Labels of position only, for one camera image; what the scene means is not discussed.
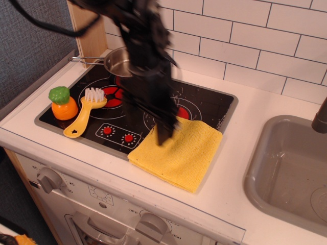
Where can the yellow microfiber towel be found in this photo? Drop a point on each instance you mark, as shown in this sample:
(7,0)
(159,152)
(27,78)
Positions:
(181,160)

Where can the yellow dish brush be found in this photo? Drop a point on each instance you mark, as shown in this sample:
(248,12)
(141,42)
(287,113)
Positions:
(94,98)

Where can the right red stove knob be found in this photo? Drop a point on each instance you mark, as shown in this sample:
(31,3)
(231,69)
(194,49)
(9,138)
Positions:
(128,138)

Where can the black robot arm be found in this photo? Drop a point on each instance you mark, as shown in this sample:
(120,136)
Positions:
(115,9)

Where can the stainless steel pot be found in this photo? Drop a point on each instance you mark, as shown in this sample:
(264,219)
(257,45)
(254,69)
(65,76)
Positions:
(116,62)

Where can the grey right oven knob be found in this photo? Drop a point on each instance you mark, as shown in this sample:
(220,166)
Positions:
(152,226)

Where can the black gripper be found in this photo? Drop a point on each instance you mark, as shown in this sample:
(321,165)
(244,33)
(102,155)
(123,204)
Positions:
(146,39)

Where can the left red stove knob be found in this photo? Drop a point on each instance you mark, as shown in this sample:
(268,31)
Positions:
(107,130)

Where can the orange plush object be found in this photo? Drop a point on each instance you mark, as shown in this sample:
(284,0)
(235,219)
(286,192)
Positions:
(24,240)

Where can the grey toy sink basin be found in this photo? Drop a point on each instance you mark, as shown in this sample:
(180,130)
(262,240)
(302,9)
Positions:
(286,177)

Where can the grey faucet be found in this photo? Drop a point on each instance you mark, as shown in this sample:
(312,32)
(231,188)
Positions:
(319,123)

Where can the red stove knob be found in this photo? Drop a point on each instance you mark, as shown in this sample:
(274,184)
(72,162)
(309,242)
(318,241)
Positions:
(128,138)
(107,130)

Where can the grey oven knob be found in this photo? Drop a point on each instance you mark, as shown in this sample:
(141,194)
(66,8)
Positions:
(49,179)
(152,226)

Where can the orange toy carrot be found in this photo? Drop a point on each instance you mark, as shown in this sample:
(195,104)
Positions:
(64,107)

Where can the wooden side post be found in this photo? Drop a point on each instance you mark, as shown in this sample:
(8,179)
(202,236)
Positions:
(93,43)

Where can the grey left oven knob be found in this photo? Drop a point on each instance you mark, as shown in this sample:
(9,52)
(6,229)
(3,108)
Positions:
(49,179)

